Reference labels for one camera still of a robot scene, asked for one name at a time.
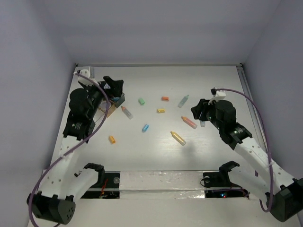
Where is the green highlighter marker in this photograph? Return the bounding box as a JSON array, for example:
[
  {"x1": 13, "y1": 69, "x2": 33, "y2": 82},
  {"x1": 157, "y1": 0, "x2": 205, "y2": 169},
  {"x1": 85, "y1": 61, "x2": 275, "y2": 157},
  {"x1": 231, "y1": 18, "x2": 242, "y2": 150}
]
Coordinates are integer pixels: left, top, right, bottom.
[{"x1": 178, "y1": 95, "x2": 189, "y2": 108}]

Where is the green marker cap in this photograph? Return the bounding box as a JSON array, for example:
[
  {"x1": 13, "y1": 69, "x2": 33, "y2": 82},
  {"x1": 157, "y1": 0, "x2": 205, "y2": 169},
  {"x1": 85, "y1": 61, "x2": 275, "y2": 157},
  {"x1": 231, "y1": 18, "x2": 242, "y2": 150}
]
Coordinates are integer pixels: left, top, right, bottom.
[{"x1": 138, "y1": 98, "x2": 145, "y2": 105}]

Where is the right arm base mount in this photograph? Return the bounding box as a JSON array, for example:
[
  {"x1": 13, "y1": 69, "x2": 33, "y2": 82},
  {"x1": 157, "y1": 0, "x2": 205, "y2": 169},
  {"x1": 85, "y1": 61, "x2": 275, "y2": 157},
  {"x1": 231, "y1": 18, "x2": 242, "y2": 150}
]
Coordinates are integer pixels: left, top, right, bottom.
[{"x1": 200, "y1": 161, "x2": 249, "y2": 198}]

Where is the orange marker cap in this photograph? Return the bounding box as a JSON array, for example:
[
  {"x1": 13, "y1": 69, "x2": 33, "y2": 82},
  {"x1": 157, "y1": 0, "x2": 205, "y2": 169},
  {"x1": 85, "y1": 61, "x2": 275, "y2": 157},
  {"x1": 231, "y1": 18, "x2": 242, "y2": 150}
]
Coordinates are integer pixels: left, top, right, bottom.
[{"x1": 108, "y1": 136, "x2": 116, "y2": 144}]

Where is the purple cable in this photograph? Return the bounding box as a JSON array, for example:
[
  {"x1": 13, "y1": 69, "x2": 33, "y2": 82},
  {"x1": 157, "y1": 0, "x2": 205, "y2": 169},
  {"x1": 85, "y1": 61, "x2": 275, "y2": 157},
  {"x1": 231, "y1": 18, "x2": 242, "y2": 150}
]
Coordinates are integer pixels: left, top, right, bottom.
[
  {"x1": 216, "y1": 88, "x2": 275, "y2": 212},
  {"x1": 28, "y1": 72, "x2": 112, "y2": 227}
]

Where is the peach highlighter marker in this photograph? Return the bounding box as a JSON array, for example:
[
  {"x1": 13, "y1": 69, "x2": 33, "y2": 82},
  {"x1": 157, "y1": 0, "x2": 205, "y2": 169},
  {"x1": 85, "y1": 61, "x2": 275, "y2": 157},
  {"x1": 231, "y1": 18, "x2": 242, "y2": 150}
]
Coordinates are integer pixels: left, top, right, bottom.
[{"x1": 121, "y1": 106, "x2": 133, "y2": 120}]

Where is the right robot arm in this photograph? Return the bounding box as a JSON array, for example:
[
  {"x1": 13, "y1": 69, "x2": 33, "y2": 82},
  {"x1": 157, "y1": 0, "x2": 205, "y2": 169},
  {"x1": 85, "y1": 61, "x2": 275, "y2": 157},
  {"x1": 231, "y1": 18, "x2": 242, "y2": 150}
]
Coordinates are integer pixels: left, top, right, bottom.
[{"x1": 191, "y1": 99, "x2": 303, "y2": 222}]

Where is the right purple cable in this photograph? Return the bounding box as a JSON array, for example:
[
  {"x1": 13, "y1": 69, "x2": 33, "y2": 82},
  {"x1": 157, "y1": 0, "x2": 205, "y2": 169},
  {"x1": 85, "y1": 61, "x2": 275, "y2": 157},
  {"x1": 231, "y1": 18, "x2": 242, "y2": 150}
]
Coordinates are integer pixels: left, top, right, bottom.
[{"x1": 216, "y1": 88, "x2": 275, "y2": 212}]

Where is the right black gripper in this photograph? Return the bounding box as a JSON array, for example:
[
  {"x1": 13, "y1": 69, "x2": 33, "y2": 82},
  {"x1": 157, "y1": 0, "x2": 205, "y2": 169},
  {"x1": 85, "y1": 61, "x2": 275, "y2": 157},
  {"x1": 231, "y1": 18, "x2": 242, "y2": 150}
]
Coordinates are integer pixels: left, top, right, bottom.
[{"x1": 191, "y1": 98, "x2": 223, "y2": 131}]

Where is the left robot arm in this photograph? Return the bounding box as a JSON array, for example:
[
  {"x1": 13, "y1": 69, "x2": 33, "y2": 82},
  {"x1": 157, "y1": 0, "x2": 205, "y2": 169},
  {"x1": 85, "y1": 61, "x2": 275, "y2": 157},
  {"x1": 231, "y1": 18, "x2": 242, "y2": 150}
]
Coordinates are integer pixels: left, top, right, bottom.
[{"x1": 27, "y1": 73, "x2": 124, "y2": 227}]

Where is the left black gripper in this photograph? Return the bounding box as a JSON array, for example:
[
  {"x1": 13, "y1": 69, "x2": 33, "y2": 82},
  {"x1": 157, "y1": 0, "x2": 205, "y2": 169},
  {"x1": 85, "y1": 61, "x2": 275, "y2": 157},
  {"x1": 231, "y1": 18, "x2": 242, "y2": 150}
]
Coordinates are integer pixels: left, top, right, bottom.
[{"x1": 83, "y1": 76, "x2": 124, "y2": 118}]

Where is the red-orange marker cap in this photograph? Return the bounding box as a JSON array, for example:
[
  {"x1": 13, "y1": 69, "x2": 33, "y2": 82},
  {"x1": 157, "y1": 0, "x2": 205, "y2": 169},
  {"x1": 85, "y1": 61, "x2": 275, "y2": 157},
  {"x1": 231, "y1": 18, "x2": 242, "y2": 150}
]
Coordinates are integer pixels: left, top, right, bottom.
[{"x1": 161, "y1": 96, "x2": 169, "y2": 101}]

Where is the blue marker cap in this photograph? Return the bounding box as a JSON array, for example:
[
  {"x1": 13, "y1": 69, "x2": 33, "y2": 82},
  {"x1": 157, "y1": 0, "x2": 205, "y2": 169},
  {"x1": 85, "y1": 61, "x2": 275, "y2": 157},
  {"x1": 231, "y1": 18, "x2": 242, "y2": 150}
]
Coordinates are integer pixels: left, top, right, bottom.
[{"x1": 142, "y1": 124, "x2": 149, "y2": 132}]

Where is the yellow highlighter marker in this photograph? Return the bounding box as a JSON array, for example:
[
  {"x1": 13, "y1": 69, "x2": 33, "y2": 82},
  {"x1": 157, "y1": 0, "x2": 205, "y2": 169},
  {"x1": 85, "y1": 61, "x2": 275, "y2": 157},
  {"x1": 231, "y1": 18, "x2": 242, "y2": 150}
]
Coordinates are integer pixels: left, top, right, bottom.
[{"x1": 170, "y1": 131, "x2": 186, "y2": 146}]

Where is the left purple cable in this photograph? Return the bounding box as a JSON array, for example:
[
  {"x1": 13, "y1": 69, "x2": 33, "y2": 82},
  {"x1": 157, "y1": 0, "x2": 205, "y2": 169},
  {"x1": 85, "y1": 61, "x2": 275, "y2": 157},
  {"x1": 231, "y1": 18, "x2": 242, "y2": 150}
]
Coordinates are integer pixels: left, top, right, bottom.
[{"x1": 28, "y1": 72, "x2": 112, "y2": 227}]

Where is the blue lid jar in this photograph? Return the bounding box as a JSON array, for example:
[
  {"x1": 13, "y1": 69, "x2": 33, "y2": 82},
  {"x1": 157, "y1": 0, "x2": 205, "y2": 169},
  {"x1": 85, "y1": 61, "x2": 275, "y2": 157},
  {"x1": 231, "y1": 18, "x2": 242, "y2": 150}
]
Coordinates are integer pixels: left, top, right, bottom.
[{"x1": 111, "y1": 97, "x2": 121, "y2": 102}]

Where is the dark grey plastic bin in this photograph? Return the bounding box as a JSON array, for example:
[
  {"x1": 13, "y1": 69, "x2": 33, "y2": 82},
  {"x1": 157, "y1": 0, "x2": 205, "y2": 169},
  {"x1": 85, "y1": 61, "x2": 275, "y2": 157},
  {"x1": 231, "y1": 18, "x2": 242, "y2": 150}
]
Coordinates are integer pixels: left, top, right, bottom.
[{"x1": 111, "y1": 93, "x2": 125, "y2": 108}]

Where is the red-orange highlighter marker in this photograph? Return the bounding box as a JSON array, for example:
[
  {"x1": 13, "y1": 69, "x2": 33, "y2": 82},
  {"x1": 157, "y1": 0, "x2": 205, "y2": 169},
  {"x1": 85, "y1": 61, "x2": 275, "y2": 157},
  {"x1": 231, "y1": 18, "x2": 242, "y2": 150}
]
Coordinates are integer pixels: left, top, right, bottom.
[{"x1": 181, "y1": 116, "x2": 197, "y2": 129}]

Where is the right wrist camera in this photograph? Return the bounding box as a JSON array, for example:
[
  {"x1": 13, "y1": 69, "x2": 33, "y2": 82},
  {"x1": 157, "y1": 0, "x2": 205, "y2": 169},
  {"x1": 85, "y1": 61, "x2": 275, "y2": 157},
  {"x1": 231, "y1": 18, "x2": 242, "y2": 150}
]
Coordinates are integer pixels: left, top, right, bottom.
[{"x1": 211, "y1": 87, "x2": 226, "y2": 100}]

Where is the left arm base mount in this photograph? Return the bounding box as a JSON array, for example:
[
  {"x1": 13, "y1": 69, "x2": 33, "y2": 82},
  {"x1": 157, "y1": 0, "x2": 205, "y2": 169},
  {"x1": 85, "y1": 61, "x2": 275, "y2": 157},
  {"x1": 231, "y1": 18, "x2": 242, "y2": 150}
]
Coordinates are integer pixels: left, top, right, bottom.
[{"x1": 81, "y1": 163, "x2": 120, "y2": 199}]

